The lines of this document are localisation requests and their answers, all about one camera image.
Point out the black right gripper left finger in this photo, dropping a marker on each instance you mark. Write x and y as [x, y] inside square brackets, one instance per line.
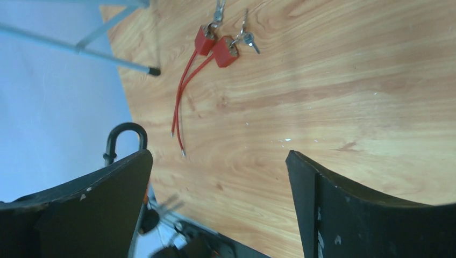
[94, 215]

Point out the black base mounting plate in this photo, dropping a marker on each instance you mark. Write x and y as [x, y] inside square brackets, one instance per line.
[191, 240]

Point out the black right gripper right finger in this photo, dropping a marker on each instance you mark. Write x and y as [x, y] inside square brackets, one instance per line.
[339, 217]

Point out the orange black padlock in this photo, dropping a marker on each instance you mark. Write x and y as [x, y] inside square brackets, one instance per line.
[124, 139]

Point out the silver keys of lock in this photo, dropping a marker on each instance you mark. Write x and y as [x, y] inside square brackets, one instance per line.
[245, 36]
[218, 14]

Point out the red cable lock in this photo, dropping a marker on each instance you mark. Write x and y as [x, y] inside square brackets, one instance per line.
[204, 42]
[223, 57]

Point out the grey camera tripod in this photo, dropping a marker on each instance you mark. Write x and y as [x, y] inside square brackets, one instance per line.
[80, 48]

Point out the silver keys of far lock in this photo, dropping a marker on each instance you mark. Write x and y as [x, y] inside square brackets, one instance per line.
[218, 14]

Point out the black padlock keys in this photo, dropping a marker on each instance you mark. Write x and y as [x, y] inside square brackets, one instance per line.
[151, 213]

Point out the silver keys of near lock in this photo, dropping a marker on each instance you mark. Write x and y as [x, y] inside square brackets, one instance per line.
[245, 36]

